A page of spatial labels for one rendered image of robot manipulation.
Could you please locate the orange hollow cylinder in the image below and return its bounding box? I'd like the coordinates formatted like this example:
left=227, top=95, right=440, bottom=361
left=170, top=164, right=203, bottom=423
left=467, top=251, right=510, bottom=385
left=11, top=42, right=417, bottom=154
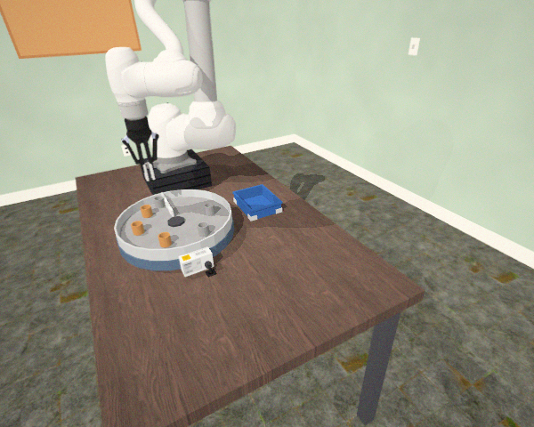
left=158, top=232, right=172, bottom=247
left=141, top=205, right=153, bottom=218
left=131, top=221, right=144, bottom=236

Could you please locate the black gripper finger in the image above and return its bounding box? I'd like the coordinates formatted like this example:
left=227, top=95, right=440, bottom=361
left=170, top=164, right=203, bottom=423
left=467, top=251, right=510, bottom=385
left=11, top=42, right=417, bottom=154
left=121, top=135, right=149, bottom=181
left=142, top=132, right=159, bottom=180

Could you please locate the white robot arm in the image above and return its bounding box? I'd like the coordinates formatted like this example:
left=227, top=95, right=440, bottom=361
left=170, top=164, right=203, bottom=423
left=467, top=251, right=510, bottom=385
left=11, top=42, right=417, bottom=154
left=106, top=0, right=236, bottom=173

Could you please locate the blue shallow tray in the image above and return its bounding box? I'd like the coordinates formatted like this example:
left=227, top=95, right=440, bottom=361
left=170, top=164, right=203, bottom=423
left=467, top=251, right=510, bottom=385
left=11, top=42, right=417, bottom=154
left=232, top=184, right=283, bottom=221

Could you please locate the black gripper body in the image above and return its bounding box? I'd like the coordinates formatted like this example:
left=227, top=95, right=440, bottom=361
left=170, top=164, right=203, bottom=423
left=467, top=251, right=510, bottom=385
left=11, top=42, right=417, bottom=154
left=125, top=117, right=152, bottom=143

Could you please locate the grey hollow cylinder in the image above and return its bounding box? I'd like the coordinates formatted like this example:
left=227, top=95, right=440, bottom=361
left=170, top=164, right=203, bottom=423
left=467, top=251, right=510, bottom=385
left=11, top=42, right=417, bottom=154
left=154, top=196, right=166, bottom=208
left=198, top=222, right=210, bottom=237
left=205, top=203, right=215, bottom=216

